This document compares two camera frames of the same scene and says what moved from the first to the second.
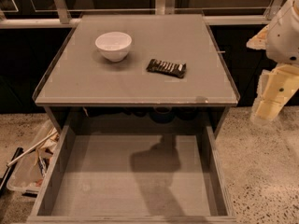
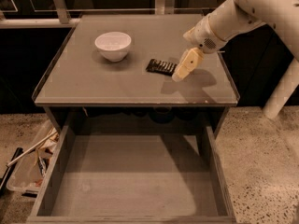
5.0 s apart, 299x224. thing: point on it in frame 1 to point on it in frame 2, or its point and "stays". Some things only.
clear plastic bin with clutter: (28, 175) stays
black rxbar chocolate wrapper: (170, 68) stays
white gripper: (284, 37) to (204, 37)
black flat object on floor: (6, 175) stays
